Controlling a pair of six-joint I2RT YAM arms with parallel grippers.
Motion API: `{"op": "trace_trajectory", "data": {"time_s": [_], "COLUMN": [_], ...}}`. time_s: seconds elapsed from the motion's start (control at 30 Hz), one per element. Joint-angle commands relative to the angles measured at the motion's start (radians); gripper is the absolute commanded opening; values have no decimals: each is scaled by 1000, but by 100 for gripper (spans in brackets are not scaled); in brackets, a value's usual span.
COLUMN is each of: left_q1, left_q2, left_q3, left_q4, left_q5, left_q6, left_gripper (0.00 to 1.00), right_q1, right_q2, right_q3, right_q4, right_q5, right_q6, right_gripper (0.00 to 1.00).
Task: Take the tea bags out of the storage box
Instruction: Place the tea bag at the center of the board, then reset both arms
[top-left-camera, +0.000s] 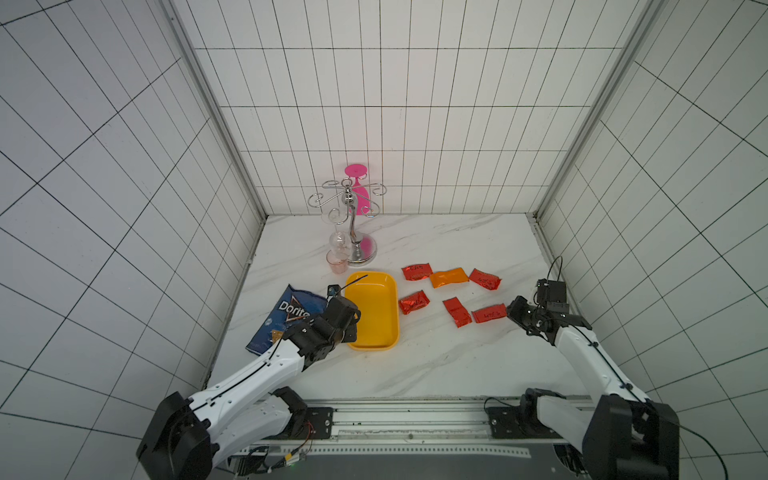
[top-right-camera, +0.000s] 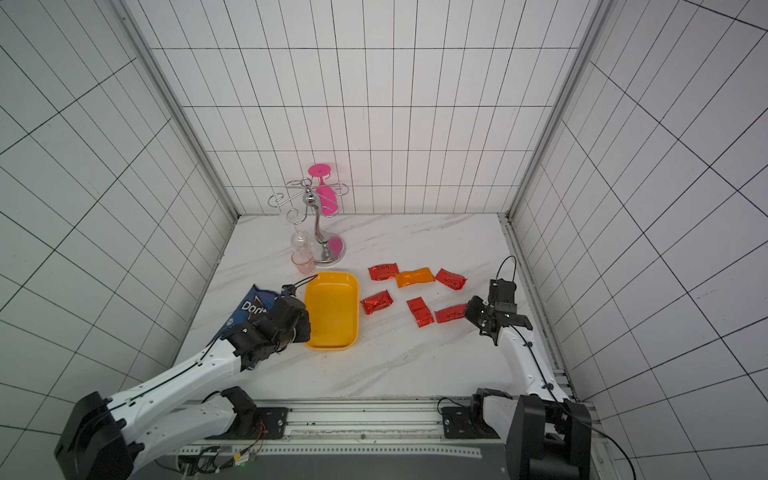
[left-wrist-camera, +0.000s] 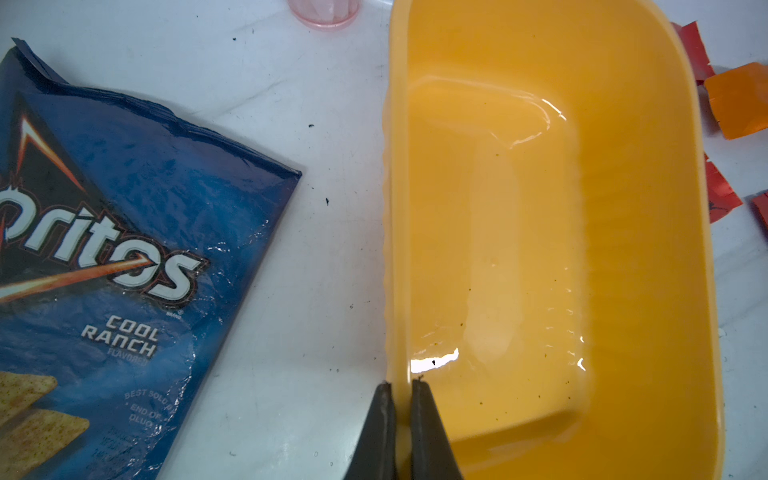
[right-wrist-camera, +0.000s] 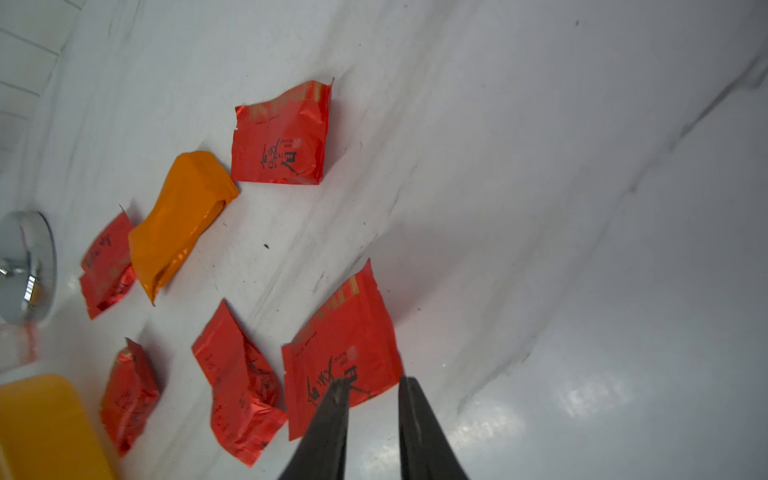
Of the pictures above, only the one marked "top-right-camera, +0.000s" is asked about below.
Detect small pink glass cup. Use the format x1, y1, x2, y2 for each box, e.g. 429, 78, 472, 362
291, 249, 315, 275

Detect blue Doritos chip bag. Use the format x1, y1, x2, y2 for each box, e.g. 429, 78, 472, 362
216, 284, 279, 336

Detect clear hanging wine glass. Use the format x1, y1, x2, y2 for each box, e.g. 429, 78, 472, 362
285, 207, 314, 254

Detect red tea bag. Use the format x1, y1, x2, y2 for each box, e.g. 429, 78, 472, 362
407, 297, 435, 328
368, 263, 400, 281
435, 269, 467, 291
360, 290, 393, 315
435, 304, 467, 324

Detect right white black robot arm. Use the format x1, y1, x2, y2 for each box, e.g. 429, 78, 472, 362
435, 278, 600, 479

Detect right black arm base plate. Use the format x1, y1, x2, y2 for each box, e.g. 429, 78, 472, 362
439, 406, 499, 440

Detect chrome wine glass rack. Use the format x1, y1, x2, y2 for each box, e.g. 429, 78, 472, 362
267, 177, 349, 267

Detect yellow plastic storage box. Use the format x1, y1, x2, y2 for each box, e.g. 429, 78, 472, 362
304, 271, 360, 351

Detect orange tea bag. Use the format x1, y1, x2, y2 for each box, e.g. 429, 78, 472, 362
395, 267, 435, 288

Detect pink hanging wine glass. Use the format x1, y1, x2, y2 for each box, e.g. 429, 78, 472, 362
308, 164, 339, 217

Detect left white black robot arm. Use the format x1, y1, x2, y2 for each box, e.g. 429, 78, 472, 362
54, 295, 311, 479

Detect aluminium mounting rail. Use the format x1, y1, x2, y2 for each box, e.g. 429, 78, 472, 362
122, 398, 607, 460

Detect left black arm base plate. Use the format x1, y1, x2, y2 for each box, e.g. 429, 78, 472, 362
207, 407, 289, 442

